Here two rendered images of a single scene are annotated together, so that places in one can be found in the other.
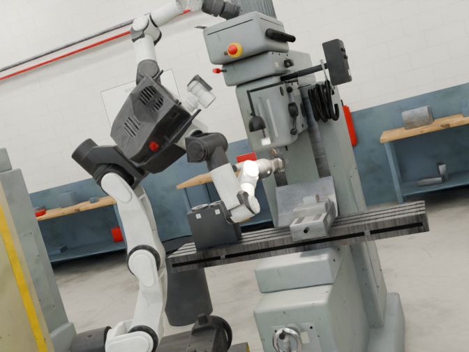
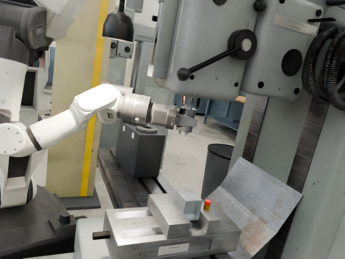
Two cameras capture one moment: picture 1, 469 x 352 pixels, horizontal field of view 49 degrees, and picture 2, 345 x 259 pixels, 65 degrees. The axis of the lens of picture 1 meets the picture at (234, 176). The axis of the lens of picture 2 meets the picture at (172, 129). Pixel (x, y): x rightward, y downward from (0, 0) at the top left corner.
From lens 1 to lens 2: 1.96 m
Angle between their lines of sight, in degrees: 43
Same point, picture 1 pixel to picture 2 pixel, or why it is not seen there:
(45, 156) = not seen: hidden behind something
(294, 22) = not seen: outside the picture
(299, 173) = (268, 159)
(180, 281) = (214, 179)
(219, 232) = (128, 156)
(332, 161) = (315, 176)
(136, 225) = not seen: hidden behind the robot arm
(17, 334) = (73, 136)
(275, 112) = (182, 27)
